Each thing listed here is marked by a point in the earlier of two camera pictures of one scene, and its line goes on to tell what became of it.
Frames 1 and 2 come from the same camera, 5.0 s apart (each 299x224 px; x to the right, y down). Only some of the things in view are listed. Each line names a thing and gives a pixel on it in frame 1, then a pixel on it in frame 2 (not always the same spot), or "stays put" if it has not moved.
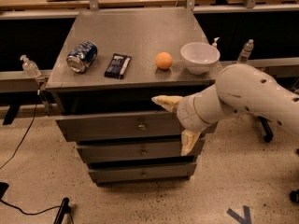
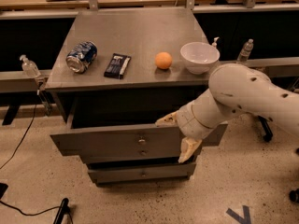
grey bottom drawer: [152, 173] stays put
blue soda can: [81, 56] stays put
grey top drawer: [119, 126] to [163, 142]
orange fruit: [163, 60] stays put
